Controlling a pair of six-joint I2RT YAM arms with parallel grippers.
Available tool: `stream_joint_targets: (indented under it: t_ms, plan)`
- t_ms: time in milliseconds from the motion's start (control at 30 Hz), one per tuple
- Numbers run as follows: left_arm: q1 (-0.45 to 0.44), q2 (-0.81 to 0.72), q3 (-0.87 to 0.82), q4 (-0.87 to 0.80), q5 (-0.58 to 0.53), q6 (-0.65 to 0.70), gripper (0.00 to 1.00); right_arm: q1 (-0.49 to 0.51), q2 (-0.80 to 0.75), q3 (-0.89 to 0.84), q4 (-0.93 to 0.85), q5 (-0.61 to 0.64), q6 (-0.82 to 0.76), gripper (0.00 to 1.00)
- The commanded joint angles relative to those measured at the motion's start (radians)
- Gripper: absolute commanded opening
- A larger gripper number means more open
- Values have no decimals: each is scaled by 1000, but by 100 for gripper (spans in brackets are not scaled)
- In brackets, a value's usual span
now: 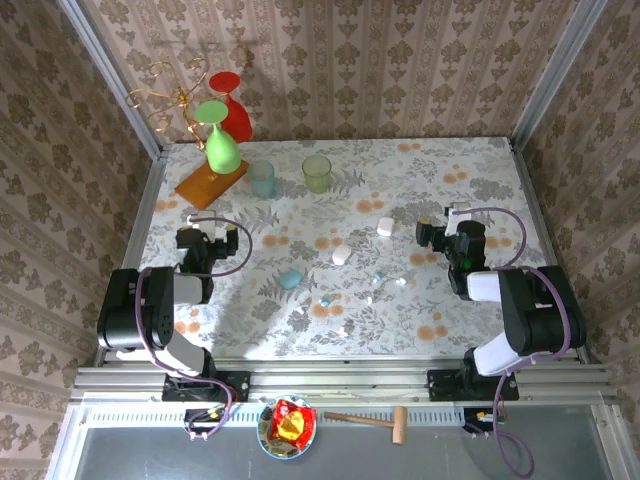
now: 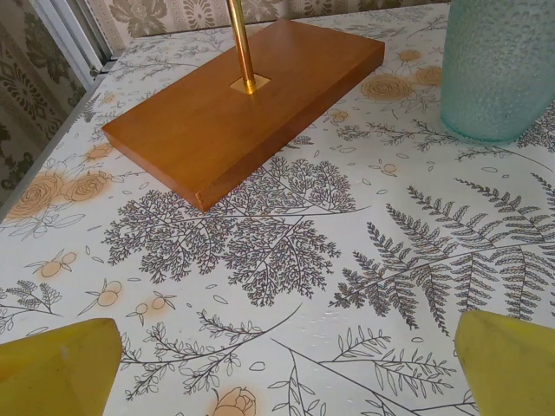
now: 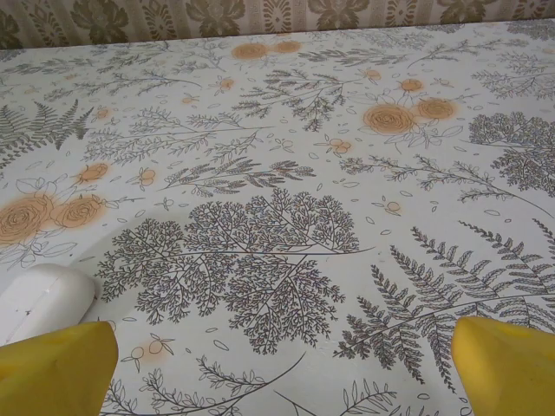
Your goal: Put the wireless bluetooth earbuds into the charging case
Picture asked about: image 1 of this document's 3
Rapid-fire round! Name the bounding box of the orange wooden rack base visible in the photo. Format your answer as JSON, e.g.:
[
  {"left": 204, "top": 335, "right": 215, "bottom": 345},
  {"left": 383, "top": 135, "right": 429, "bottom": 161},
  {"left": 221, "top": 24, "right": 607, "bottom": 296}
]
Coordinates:
[{"left": 174, "top": 158, "right": 250, "bottom": 211}]

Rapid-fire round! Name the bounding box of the blue plastic tumbler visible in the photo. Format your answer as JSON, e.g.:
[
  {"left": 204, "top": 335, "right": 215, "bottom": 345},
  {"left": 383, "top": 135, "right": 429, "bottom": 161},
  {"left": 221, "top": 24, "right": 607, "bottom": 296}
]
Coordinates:
[{"left": 247, "top": 159, "right": 277, "bottom": 200}]

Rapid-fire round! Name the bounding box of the floral patterned tablecloth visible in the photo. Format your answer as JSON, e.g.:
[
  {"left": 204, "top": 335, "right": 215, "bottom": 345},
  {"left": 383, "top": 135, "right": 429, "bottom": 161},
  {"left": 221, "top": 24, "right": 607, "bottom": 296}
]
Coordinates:
[{"left": 122, "top": 137, "right": 576, "bottom": 360}]

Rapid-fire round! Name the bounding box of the green wine glass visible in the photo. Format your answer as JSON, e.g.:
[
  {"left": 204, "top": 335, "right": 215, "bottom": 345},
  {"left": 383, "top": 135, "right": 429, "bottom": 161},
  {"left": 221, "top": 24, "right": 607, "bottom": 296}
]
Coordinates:
[{"left": 194, "top": 100, "right": 242, "bottom": 175}]

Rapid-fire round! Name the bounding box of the green plastic tumbler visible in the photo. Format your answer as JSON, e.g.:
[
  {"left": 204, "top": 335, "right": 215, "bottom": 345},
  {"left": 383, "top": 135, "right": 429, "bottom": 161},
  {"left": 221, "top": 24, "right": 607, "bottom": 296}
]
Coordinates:
[{"left": 301, "top": 154, "right": 333, "bottom": 195}]

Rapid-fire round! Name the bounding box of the red wine glass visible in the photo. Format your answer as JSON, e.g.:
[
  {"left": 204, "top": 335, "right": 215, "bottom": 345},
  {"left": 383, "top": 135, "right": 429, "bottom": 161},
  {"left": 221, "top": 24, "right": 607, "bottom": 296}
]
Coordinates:
[{"left": 207, "top": 71, "right": 254, "bottom": 145}]

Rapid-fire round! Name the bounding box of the black power connector block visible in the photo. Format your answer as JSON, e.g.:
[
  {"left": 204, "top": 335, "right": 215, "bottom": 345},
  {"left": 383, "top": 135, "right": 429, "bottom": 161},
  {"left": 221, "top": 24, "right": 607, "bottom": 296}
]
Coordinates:
[
  {"left": 462, "top": 407, "right": 504, "bottom": 435},
  {"left": 183, "top": 407, "right": 227, "bottom": 442}
]

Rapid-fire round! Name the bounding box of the wooden mallet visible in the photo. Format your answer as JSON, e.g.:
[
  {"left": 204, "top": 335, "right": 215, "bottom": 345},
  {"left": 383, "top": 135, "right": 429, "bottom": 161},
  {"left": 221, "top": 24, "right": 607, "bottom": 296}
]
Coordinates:
[{"left": 323, "top": 406, "right": 409, "bottom": 446}]

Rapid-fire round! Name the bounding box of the red yellow snack packet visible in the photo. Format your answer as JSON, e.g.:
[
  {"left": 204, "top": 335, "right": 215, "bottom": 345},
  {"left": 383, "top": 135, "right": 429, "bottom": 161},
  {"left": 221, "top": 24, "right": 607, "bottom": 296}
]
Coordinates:
[{"left": 268, "top": 398, "right": 317, "bottom": 450}]

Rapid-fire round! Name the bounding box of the grey metal panel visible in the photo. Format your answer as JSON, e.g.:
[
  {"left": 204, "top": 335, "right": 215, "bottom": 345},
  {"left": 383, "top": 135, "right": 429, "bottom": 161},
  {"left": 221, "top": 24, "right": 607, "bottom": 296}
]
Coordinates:
[{"left": 47, "top": 405, "right": 626, "bottom": 480}]

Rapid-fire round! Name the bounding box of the patterned ceramic bowl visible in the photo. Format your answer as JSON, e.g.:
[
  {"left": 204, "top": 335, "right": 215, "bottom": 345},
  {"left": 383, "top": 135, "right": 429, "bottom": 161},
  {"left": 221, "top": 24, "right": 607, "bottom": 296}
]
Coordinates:
[{"left": 256, "top": 394, "right": 318, "bottom": 460}]

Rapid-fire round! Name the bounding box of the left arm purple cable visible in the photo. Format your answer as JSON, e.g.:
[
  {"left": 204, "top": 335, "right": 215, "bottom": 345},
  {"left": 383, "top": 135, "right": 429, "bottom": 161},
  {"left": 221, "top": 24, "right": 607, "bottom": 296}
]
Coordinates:
[{"left": 134, "top": 215, "right": 253, "bottom": 441}]

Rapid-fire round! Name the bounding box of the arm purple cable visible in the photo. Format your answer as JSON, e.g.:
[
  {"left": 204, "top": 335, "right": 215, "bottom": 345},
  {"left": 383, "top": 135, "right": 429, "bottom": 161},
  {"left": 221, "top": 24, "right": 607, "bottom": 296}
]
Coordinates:
[
  {"left": 134, "top": 215, "right": 253, "bottom": 441},
  {"left": 449, "top": 207, "right": 573, "bottom": 477}
]

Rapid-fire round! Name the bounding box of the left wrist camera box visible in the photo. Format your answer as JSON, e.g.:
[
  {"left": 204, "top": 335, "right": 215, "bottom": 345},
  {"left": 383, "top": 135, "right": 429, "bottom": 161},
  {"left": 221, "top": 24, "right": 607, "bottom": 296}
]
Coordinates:
[{"left": 186, "top": 210, "right": 232, "bottom": 240}]

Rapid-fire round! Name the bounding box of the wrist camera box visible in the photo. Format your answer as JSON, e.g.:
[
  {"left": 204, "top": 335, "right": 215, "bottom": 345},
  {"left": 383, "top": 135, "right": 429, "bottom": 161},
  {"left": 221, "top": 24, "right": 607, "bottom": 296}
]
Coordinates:
[
  {"left": 186, "top": 210, "right": 232, "bottom": 240},
  {"left": 442, "top": 201, "right": 472, "bottom": 237}
]

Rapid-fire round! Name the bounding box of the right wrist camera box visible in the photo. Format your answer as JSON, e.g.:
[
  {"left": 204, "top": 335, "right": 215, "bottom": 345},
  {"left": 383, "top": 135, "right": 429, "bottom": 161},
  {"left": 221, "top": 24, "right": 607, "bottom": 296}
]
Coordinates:
[{"left": 442, "top": 201, "right": 472, "bottom": 237}]

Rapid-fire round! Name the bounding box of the aluminium table side rail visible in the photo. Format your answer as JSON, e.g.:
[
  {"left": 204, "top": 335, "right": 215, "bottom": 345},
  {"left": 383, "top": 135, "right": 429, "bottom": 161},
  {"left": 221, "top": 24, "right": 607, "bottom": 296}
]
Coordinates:
[
  {"left": 508, "top": 142, "right": 592, "bottom": 365},
  {"left": 118, "top": 157, "right": 169, "bottom": 274}
]

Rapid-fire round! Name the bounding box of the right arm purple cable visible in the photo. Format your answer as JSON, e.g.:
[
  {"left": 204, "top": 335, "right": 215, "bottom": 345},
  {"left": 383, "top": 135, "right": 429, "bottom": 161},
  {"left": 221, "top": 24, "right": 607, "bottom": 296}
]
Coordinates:
[{"left": 449, "top": 207, "right": 573, "bottom": 477}]

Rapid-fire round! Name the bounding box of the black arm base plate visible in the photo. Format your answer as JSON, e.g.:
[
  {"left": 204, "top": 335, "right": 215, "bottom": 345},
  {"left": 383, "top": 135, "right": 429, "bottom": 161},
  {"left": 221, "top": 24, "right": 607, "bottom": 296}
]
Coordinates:
[
  {"left": 162, "top": 370, "right": 251, "bottom": 403},
  {"left": 427, "top": 368, "right": 520, "bottom": 402}
]

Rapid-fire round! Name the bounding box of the gold wire glass rack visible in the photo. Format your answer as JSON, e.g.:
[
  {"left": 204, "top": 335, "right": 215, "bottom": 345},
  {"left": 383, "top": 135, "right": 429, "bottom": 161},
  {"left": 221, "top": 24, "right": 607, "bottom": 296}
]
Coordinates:
[{"left": 124, "top": 57, "right": 210, "bottom": 151}]

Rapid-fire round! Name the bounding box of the white slotted cable duct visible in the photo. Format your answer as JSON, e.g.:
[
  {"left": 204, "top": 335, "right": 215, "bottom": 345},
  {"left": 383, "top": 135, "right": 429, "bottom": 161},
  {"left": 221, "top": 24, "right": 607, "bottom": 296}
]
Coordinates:
[{"left": 82, "top": 402, "right": 469, "bottom": 427}]

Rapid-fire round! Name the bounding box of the aluminium mounting rail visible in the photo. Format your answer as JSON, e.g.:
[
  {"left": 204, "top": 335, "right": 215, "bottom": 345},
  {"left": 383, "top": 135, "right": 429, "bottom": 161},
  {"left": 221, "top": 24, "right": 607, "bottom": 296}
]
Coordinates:
[{"left": 69, "top": 355, "right": 619, "bottom": 407}]

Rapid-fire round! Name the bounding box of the aluminium frame post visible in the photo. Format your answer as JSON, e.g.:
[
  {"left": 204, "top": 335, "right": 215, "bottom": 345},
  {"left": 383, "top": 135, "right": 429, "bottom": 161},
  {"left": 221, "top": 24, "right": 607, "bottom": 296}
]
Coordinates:
[
  {"left": 55, "top": 0, "right": 164, "bottom": 160},
  {"left": 509, "top": 0, "right": 609, "bottom": 151}
]

